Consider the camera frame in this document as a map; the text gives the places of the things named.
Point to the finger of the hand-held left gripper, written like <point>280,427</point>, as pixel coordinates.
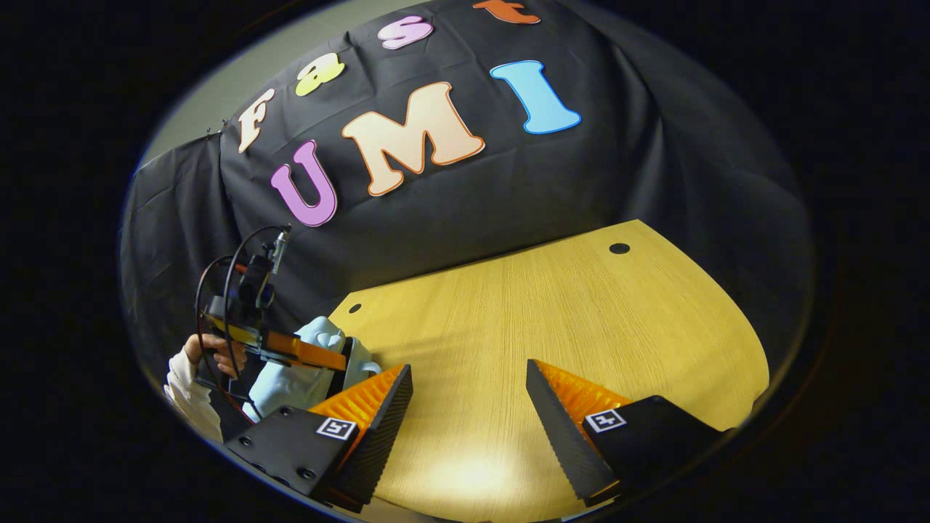
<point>305,352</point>

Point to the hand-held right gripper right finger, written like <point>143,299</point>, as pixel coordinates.
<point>559,436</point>

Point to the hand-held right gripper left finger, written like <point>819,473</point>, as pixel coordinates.
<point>381,436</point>

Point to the light blue suitcase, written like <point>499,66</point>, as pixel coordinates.
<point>290,385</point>

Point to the black backdrop cloth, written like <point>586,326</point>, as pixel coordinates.
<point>617,167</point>

